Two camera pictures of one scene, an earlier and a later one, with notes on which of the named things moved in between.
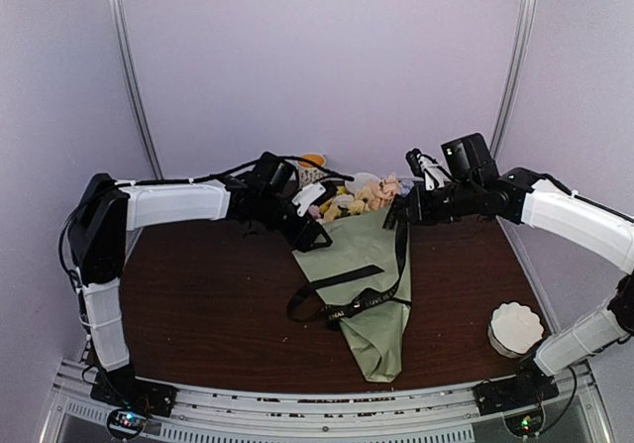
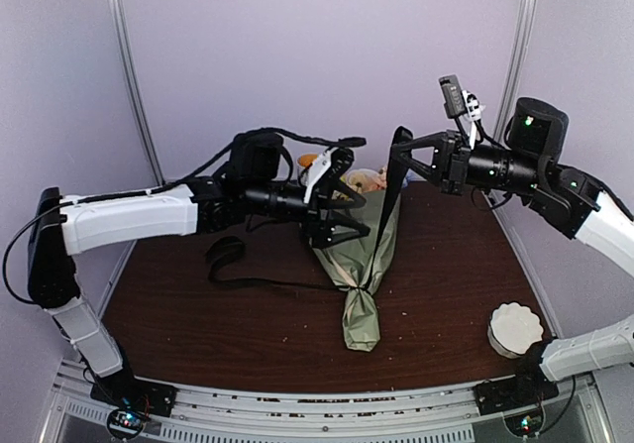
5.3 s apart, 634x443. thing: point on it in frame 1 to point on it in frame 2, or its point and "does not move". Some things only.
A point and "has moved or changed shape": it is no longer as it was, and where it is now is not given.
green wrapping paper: [362, 242] has moved or changed shape
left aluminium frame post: [118, 21] does not move
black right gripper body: [464, 201] to [520, 172]
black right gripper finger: [400, 210] to [401, 159]
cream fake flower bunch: [345, 204] has moved or changed shape
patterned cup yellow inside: [308, 172] does not move
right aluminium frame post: [527, 20] does not move
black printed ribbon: [366, 297] to [399, 142]
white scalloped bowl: [514, 328] does not move
